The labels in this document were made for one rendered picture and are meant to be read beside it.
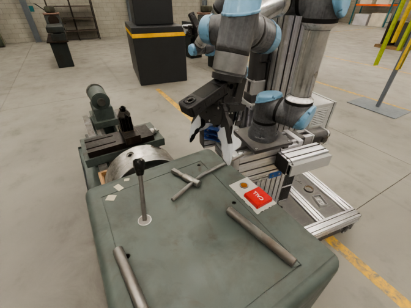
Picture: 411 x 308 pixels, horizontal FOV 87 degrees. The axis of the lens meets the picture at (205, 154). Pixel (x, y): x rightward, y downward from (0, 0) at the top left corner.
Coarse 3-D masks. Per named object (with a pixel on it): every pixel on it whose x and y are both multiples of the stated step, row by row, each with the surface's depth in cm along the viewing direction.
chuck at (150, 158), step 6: (144, 156) 85; (150, 156) 85; (156, 156) 86; (162, 156) 88; (132, 162) 82; (150, 162) 83; (156, 162) 85; (162, 162) 86; (126, 168) 81; (132, 168) 80; (120, 174) 81; (126, 174) 80
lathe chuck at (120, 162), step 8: (128, 152) 88; (136, 152) 87; (144, 152) 87; (152, 152) 88; (160, 152) 91; (120, 160) 86; (128, 160) 84; (112, 168) 86; (120, 168) 83; (112, 176) 84
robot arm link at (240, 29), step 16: (224, 0) 43; (240, 0) 40; (256, 0) 41; (224, 16) 43; (240, 16) 41; (256, 16) 43; (224, 32) 43; (240, 32) 42; (256, 32) 45; (224, 48) 44; (240, 48) 44
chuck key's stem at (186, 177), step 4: (172, 172) 73; (176, 172) 71; (180, 172) 71; (180, 176) 71; (184, 176) 70; (188, 176) 69; (188, 180) 69; (192, 180) 68; (196, 180) 68; (196, 184) 67; (200, 184) 68
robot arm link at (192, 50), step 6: (216, 0) 117; (222, 0) 115; (216, 6) 118; (222, 6) 116; (216, 12) 120; (198, 36) 138; (198, 42) 140; (192, 48) 143; (198, 48) 143; (204, 48) 148; (192, 54) 146; (198, 54) 149
